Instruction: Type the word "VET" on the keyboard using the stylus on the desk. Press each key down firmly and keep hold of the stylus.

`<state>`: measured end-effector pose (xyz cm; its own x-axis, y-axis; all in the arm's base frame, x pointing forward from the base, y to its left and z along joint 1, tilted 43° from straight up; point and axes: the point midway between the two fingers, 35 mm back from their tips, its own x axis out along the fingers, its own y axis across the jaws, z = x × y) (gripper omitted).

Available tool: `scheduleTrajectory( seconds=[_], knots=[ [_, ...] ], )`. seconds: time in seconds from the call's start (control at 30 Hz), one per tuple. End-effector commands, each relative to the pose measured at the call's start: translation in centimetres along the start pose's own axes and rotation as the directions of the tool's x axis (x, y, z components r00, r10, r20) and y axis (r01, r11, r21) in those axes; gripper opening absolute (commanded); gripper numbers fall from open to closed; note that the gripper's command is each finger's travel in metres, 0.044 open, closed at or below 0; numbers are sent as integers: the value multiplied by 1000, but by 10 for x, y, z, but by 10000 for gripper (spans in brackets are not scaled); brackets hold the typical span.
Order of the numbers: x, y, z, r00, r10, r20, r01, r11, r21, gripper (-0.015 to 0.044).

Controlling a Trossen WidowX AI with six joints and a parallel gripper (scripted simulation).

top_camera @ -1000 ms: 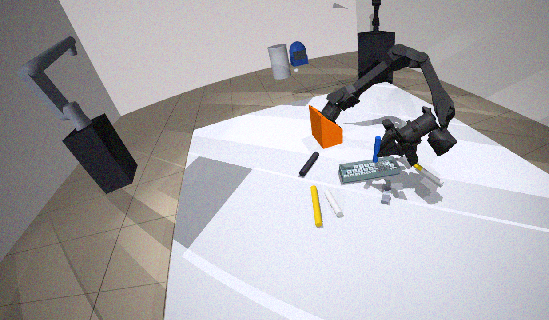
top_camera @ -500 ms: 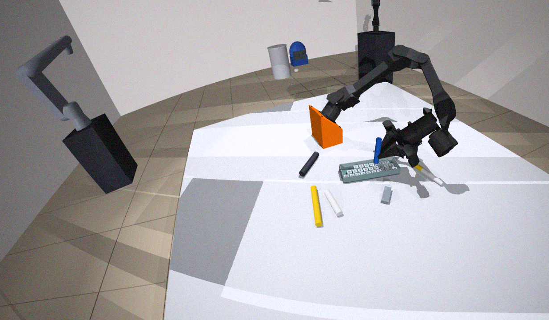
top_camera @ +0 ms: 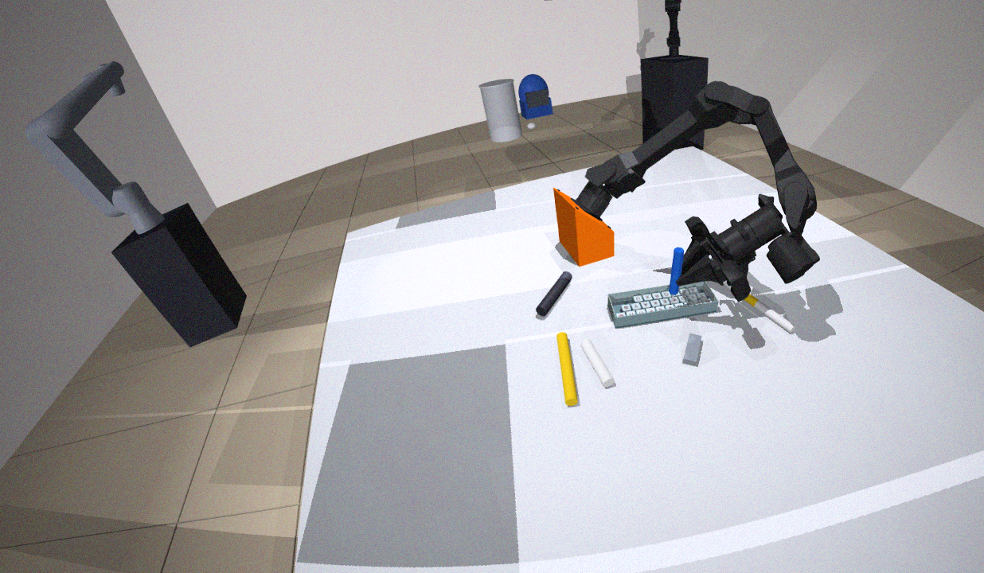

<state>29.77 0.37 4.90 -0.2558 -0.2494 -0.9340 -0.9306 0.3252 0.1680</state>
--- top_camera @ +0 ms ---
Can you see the blue stylus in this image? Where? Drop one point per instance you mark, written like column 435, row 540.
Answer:
column 676, row 271

